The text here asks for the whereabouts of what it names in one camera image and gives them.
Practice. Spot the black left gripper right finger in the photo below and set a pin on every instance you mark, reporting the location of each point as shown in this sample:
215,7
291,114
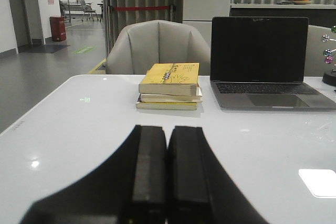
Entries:
199,190

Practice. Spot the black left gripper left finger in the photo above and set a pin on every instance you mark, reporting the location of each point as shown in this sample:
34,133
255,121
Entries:
128,187

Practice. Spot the bottom book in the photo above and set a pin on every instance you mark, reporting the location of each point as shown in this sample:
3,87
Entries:
166,105

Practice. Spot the middle book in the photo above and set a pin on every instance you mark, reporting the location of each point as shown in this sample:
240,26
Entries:
145,97

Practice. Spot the yellow top book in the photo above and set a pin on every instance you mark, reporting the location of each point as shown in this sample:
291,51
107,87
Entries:
171,79

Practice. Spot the grey laptop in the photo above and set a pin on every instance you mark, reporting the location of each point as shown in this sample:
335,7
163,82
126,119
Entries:
258,63

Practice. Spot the left grey armchair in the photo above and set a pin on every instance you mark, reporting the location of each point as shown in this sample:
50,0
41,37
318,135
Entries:
141,45

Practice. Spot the ferris wheel desk ornament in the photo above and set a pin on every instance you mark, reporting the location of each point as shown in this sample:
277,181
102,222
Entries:
328,76

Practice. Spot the red barrier belt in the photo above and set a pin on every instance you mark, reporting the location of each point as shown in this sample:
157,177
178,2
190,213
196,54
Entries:
144,8

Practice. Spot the red bin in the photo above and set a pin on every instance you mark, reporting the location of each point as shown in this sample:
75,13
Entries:
57,25

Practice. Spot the metal cart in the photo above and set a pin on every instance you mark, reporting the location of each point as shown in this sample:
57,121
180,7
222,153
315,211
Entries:
67,8

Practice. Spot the fruit bowl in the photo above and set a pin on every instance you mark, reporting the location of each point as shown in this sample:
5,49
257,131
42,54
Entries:
301,2

